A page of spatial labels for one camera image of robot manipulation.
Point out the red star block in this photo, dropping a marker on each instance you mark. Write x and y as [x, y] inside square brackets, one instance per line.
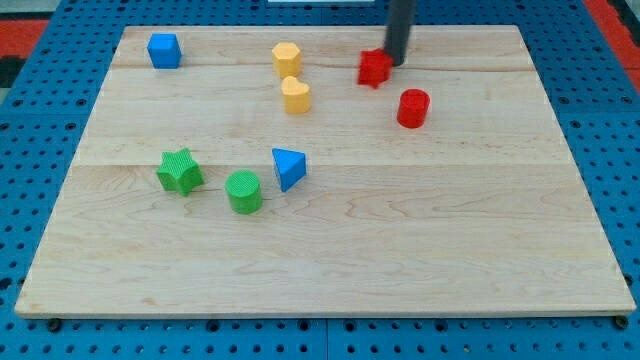
[374, 67]

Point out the yellow heart block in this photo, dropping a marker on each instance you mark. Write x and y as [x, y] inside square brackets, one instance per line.
[296, 95]

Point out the yellow hexagon block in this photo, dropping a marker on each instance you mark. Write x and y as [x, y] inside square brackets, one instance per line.
[287, 59]

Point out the blue triangle block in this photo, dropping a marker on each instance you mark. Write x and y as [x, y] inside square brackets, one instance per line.
[290, 167]

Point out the green cylinder block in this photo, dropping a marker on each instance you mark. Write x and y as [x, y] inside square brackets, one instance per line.
[243, 189]

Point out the light wooden board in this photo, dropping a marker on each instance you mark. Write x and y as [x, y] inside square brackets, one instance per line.
[480, 212]

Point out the red cylinder block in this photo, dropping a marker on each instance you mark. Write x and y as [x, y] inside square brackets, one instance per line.
[413, 108]

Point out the green star block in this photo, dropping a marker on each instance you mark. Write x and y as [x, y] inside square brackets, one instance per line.
[179, 172]

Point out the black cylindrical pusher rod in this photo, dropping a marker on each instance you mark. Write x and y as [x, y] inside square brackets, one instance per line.
[398, 27]

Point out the blue cube block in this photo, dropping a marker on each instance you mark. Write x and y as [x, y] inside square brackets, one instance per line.
[164, 50]

